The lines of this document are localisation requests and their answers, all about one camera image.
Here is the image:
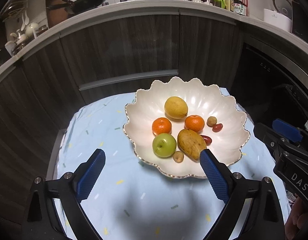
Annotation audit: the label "white teapot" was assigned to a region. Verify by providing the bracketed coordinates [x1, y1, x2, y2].
[26, 22, 39, 36]

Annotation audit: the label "small orange mandarin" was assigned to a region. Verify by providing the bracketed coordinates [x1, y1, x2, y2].
[184, 114, 205, 133]

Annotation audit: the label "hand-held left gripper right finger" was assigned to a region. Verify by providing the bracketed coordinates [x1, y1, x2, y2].
[199, 149, 286, 240]

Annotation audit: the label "white scalloped bowl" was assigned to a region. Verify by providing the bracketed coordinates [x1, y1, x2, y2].
[122, 76, 251, 179]

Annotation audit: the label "gold wall rack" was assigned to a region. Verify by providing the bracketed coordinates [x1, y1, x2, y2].
[1, 0, 29, 20]

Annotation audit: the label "yellow-brown mango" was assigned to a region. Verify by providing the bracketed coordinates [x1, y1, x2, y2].
[177, 129, 207, 161]

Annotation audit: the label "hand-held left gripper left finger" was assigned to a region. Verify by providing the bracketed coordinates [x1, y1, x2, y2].
[21, 148, 106, 240]

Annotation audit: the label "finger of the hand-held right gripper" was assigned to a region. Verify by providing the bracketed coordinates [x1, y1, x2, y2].
[272, 119, 308, 150]
[253, 122, 292, 159]

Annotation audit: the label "wooden cutting board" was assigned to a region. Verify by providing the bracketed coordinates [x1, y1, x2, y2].
[45, 0, 70, 28]

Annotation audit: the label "white hanging ladles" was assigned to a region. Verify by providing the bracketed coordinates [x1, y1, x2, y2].
[21, 12, 29, 32]

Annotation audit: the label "light blue patterned tablecloth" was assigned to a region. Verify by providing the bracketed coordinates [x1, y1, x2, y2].
[54, 86, 292, 240]

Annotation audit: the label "person's right hand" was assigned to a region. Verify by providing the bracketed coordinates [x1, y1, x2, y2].
[285, 197, 308, 240]

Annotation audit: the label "dark wood kitchen cabinet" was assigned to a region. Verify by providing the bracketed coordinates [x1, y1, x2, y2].
[0, 14, 244, 218]

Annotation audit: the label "plaid cloth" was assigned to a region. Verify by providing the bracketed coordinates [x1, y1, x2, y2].
[284, 185, 298, 205]

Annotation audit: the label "black microwave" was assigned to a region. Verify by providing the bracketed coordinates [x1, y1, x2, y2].
[291, 0, 308, 43]

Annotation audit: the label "black wok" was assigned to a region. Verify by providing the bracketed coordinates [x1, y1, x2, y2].
[46, 0, 110, 14]

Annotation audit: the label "dark sauce bottle red handle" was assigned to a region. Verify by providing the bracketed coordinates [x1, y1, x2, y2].
[233, 0, 249, 17]

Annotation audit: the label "white rice cooker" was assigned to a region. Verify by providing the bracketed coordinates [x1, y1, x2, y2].
[269, 0, 293, 20]

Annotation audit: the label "white kitchen countertop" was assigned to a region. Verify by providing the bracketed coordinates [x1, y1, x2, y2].
[0, 0, 308, 90]

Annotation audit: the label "yellow lemon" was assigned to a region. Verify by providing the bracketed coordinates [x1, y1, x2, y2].
[164, 96, 189, 120]

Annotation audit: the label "green apple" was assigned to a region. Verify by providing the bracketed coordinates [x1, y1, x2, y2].
[152, 133, 177, 158]

